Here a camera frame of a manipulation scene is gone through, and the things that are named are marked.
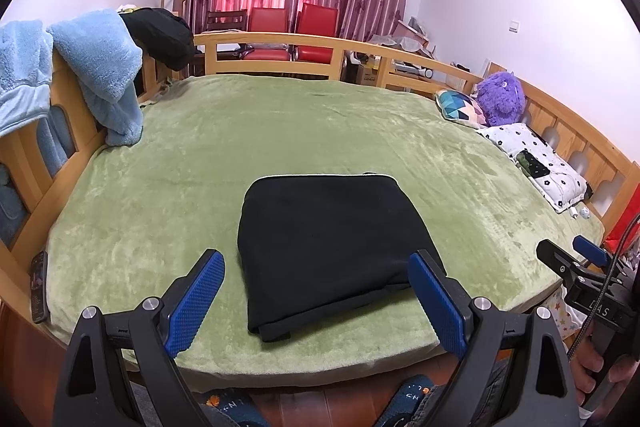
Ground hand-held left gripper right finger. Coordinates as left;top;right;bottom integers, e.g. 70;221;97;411
407;248;581;427

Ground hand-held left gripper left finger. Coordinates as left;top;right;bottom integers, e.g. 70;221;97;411
52;248;226;427

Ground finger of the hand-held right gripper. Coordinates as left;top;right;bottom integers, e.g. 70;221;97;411
572;234;613;269
536;239;590;283

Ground black pants with white stripe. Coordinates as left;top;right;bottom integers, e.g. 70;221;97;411
236;174;448;344

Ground person's right hand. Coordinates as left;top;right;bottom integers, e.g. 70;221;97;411
570;337;640;408

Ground red cloth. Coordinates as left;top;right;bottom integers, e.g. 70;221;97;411
605;202;640;248

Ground star print cloth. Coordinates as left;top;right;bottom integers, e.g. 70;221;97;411
542;292;591;348

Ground dark patterned cloth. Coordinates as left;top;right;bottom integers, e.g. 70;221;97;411
516;148;551;178

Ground blue slipper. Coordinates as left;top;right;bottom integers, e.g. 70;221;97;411
375;374;437;427
200;387;268;427

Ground white flower print pillow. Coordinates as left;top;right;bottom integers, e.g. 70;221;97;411
475;123;593;214

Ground black remote control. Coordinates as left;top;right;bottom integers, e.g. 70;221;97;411
30;251;50;324

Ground purple plush toy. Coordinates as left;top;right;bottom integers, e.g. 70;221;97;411
475;71;526;126

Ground geometric print pillow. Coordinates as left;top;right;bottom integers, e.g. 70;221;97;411
434;89;488;128

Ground green fleece blanket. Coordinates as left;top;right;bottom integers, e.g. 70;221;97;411
45;74;606;380

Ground cardboard box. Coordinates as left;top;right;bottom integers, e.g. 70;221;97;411
356;57;379;85

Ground black garment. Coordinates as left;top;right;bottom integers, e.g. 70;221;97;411
120;7;196;72

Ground light blue fluffy robe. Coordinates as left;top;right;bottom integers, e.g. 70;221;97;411
0;8;146;148

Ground dark wooden chair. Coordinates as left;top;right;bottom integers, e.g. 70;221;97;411
205;9;249;52

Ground red chair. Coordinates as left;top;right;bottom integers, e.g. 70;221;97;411
247;8;291;62
294;3;340;65

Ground braided cable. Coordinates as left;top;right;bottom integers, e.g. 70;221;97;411
565;212;640;360

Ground wooden bed frame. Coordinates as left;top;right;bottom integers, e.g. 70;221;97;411
0;32;640;358

